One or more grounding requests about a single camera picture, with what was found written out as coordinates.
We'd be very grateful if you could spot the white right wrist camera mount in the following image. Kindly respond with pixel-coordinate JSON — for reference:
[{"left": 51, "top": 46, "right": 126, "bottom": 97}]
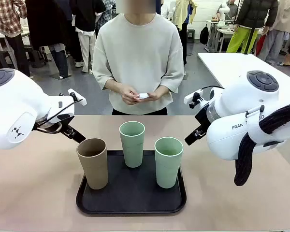
[{"left": 183, "top": 88, "right": 205, "bottom": 109}]

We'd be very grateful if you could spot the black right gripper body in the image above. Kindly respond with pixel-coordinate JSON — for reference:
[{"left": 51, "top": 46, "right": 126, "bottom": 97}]
[{"left": 195, "top": 106, "right": 210, "bottom": 130}]

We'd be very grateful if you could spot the black plastic tray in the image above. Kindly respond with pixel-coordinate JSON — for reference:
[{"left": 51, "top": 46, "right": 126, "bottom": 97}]
[{"left": 75, "top": 149, "right": 187, "bottom": 217}]

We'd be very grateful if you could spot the brown tall cup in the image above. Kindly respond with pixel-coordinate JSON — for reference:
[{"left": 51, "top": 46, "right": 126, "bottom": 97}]
[{"left": 76, "top": 138, "right": 109, "bottom": 190}]

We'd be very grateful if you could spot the person in grey trousers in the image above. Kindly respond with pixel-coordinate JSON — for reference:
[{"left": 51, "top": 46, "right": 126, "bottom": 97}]
[{"left": 257, "top": 0, "right": 290, "bottom": 63}]

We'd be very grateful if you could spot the person's left hand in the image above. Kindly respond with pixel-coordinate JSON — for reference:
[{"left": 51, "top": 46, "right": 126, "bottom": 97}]
[{"left": 146, "top": 89, "right": 165, "bottom": 101}]

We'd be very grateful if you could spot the black backpack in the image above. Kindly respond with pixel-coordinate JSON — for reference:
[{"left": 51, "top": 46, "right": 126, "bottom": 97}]
[{"left": 199, "top": 23, "right": 210, "bottom": 45}]

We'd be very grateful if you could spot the white table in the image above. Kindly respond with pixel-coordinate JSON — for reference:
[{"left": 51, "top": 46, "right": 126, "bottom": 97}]
[{"left": 197, "top": 52, "right": 290, "bottom": 90}]

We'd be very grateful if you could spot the person in lime trousers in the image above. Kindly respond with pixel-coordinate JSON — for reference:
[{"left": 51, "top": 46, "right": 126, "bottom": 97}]
[{"left": 226, "top": 0, "right": 278, "bottom": 54}]

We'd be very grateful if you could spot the person in beige sweater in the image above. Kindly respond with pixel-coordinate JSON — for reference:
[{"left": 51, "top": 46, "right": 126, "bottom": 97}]
[{"left": 92, "top": 0, "right": 184, "bottom": 116}]

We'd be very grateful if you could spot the black plastic stool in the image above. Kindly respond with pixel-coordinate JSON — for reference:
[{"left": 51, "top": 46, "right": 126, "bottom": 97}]
[{"left": 0, "top": 50, "right": 15, "bottom": 70}]

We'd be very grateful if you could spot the white background desk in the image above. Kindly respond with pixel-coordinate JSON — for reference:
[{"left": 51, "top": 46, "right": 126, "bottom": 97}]
[{"left": 206, "top": 20, "right": 235, "bottom": 53}]

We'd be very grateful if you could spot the person in plaid shirt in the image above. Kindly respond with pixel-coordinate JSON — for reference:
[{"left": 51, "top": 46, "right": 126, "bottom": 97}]
[{"left": 0, "top": 0, "right": 31, "bottom": 77}]

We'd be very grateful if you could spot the person in yellow jacket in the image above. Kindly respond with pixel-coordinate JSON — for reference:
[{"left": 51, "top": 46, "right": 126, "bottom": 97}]
[{"left": 173, "top": 0, "right": 198, "bottom": 32}]

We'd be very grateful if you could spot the black camera cable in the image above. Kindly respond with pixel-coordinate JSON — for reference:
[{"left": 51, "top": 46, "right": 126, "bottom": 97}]
[
  {"left": 33, "top": 98, "right": 84, "bottom": 126},
  {"left": 202, "top": 85, "right": 225, "bottom": 92}
]

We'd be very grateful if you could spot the person's right forearm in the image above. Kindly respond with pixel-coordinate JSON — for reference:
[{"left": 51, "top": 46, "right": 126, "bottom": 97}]
[{"left": 103, "top": 79, "right": 127, "bottom": 94}]

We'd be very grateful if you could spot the person's left forearm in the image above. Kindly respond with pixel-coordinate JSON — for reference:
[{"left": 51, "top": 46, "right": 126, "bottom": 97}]
[{"left": 156, "top": 84, "right": 170, "bottom": 95}]

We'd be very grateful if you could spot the person's right hand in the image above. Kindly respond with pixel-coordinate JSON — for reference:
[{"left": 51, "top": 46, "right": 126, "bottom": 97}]
[{"left": 119, "top": 86, "right": 140, "bottom": 106}]

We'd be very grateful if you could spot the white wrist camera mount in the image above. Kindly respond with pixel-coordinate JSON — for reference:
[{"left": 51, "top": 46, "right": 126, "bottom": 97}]
[
  {"left": 67, "top": 88, "right": 87, "bottom": 106},
  {"left": 183, "top": 88, "right": 205, "bottom": 109}
]

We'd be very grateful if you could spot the green tall cup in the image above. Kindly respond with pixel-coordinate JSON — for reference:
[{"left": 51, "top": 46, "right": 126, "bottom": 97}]
[
  {"left": 154, "top": 136, "right": 184, "bottom": 189},
  {"left": 119, "top": 121, "right": 145, "bottom": 168}
]

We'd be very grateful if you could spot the person in black coat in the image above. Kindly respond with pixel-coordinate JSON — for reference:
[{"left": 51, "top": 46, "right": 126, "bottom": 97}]
[{"left": 25, "top": 0, "right": 72, "bottom": 79}]

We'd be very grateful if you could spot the person in white trousers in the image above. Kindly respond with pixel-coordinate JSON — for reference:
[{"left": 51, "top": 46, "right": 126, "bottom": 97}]
[{"left": 70, "top": 0, "right": 107, "bottom": 73}]

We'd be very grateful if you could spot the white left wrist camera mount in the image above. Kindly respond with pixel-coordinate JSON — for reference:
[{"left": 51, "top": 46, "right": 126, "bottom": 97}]
[{"left": 67, "top": 88, "right": 87, "bottom": 106}]

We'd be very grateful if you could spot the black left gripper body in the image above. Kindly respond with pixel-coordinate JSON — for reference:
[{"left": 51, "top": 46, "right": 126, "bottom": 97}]
[{"left": 58, "top": 120, "right": 77, "bottom": 139}]

